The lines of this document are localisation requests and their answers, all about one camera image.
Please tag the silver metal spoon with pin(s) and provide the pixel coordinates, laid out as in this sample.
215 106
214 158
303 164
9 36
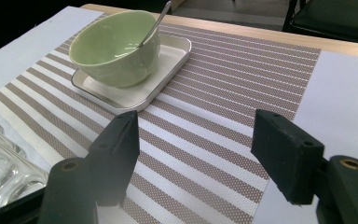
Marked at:
155 25

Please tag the green ceramic bowl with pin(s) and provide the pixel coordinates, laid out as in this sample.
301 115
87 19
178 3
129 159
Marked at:
112 40

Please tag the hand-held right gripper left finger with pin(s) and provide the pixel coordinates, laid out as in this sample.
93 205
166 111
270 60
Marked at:
115 161

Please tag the black folding chair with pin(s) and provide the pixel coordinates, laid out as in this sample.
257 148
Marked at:
338 18

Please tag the brown white striped placemat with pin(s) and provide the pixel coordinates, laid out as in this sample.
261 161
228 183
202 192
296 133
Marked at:
214 93

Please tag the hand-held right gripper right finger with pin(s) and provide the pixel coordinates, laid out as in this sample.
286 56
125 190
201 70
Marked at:
289 158

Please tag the white square plate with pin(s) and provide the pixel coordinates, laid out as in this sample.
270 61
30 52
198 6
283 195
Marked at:
155 81

